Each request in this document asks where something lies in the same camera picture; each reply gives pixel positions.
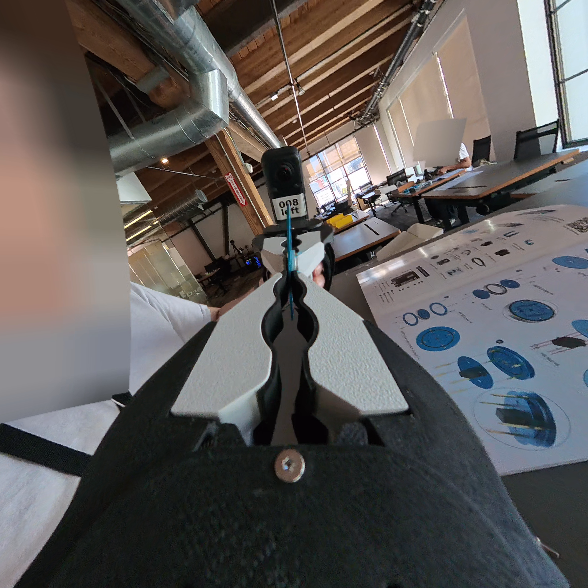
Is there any white board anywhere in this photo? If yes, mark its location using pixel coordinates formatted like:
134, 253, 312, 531
412, 118, 467, 168

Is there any beige chair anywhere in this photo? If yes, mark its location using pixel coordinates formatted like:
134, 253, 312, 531
377, 224, 444, 264

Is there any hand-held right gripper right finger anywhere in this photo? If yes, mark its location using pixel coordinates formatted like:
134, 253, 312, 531
296, 269, 409, 432

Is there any black strap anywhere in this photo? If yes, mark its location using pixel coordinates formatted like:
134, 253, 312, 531
0, 394, 129, 477

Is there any black office chair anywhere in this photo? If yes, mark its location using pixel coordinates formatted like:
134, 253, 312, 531
513, 120, 561, 161

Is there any red arrow sign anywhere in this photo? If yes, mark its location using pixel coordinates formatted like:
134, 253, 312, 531
225, 173, 247, 207

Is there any window with roller blinds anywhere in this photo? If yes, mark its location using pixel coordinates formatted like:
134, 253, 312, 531
386, 19, 492, 171

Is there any grey desk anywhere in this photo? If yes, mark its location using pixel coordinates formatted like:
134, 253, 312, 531
326, 156, 588, 588

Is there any large glass window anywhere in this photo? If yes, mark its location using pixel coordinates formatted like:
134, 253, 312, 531
547, 0, 588, 148

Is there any white shirt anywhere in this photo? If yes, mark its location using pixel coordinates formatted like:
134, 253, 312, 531
0, 283, 214, 588

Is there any brown wooden table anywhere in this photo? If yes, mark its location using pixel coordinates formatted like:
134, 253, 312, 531
418, 150, 588, 230
329, 216, 402, 267

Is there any wooden pillar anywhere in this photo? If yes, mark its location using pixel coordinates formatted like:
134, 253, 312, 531
204, 129, 276, 241

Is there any printed instruction booklet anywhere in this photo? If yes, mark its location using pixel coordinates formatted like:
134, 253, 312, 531
357, 204, 588, 476

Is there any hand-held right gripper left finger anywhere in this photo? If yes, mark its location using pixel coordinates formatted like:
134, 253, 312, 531
171, 269, 293, 432

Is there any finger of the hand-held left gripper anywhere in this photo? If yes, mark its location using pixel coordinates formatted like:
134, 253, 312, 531
296, 237, 328, 274
260, 239, 288, 279

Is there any small blue round plate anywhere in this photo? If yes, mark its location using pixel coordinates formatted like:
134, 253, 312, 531
284, 207, 297, 320

